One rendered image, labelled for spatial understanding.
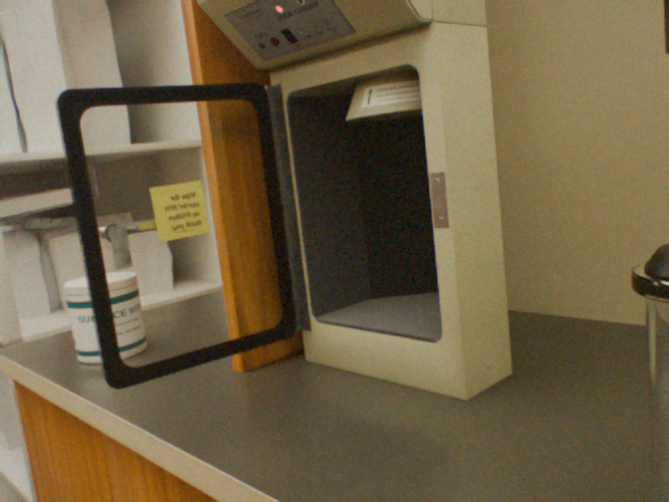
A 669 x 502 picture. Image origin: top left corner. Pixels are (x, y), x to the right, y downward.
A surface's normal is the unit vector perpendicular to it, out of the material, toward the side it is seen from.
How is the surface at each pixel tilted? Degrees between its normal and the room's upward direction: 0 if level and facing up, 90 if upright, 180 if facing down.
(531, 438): 0
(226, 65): 90
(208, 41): 90
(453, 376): 90
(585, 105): 90
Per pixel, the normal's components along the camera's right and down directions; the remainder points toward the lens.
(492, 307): 0.68, 0.04
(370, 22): -0.43, 0.83
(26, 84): 0.06, 0.35
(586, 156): -0.72, 0.18
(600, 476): -0.11, -0.98
